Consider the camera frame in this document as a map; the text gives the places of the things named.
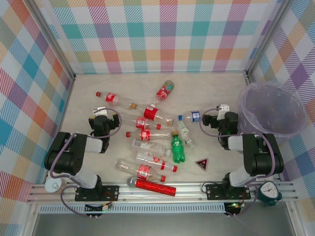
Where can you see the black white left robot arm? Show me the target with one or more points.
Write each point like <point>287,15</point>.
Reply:
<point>64,157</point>

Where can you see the teal alarm clock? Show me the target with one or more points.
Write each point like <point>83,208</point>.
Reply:
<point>268,190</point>

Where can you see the clear cola bottle red label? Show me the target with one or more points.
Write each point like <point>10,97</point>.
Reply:
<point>140,122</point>
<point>144,172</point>
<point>110,97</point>
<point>145,134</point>

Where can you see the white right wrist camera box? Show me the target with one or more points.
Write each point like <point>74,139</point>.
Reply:
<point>224,108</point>

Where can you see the aluminium mounting rail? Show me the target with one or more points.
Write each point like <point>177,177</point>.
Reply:
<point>187,193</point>

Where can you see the clear bottle blue label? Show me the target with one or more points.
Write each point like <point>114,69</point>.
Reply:
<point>195,116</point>

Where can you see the red glitter toy microphone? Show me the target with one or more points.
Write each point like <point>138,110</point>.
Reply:
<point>155,187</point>

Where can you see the aluminium frame post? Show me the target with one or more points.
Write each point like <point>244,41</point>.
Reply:
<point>54,41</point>
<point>267,37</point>

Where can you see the small black electronics module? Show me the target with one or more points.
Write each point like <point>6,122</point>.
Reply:
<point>235,207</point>
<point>93,208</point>

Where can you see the clear bottle white red label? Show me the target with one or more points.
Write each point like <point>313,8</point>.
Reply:
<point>155,159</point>

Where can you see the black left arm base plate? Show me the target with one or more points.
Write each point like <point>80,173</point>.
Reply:
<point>110,191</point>

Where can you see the green soda bottle yellow cap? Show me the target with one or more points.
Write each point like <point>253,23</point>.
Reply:
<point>178,150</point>

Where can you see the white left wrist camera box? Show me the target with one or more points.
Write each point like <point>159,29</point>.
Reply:
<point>99,111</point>

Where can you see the clear bottle green white label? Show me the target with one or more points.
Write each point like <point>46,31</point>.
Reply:
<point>182,127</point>

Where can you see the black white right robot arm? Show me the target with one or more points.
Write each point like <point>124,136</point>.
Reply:
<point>265,159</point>

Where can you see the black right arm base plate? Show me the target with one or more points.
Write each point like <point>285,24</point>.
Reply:
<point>214,191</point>

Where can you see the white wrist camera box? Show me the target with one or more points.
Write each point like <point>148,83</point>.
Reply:
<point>99,111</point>
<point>224,108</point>

